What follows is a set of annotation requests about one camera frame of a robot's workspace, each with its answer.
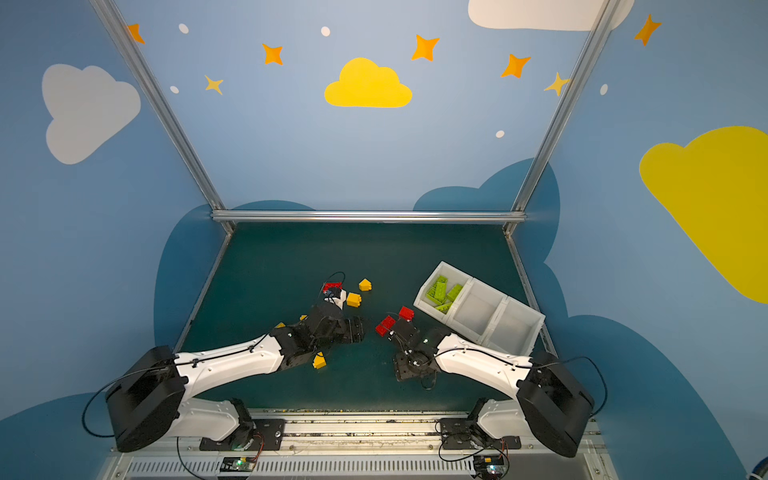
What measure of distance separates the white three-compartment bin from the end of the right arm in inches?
9.4

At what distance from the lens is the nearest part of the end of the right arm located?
596 mm

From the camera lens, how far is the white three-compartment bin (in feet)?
2.98
